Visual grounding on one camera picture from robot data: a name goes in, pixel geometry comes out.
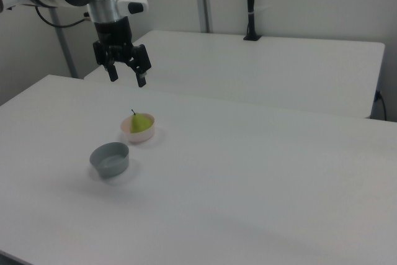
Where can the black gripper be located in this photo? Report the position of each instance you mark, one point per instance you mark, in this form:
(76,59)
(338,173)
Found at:
(114,35)

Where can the green pear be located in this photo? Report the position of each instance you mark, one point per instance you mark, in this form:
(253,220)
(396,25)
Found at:
(139,123)

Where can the pink bowl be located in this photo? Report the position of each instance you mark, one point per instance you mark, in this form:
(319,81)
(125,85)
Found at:
(142,137)

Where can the grey bowl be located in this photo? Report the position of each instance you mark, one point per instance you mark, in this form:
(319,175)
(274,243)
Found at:
(111,168)

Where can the white side table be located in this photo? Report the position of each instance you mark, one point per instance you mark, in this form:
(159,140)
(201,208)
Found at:
(248,69)

